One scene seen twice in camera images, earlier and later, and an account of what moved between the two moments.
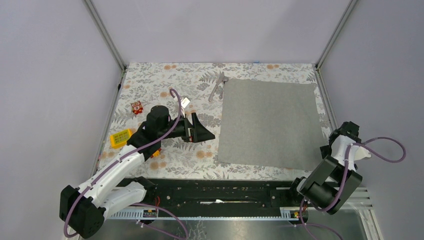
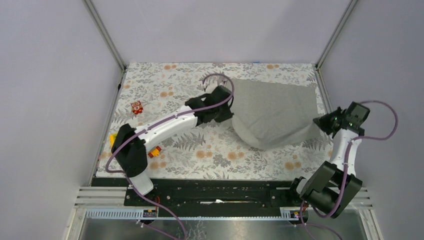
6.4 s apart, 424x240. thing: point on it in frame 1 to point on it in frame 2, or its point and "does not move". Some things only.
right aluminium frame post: [352, 4] does not move
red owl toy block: [137, 107] does not move
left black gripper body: [181, 129] to [222, 113]
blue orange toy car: [157, 153] does not move
